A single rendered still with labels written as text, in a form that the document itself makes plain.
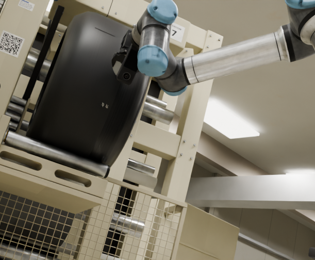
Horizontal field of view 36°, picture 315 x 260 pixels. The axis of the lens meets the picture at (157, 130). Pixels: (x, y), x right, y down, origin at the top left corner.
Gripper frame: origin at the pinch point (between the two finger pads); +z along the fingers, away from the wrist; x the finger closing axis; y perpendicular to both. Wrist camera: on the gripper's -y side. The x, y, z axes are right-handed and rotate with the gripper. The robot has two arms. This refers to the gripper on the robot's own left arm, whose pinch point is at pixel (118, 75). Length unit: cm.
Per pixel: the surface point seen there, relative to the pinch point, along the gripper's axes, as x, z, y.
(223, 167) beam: -354, 606, 281
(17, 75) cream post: 28.3, 22.0, -1.7
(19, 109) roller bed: 23, 61, 4
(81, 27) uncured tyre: 15.2, 4.2, 13.8
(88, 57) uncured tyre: 10.2, 1.0, 2.3
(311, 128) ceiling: -387, 406, 299
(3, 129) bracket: 25.8, 13.1, -24.8
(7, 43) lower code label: 34.8, 21.0, 7.5
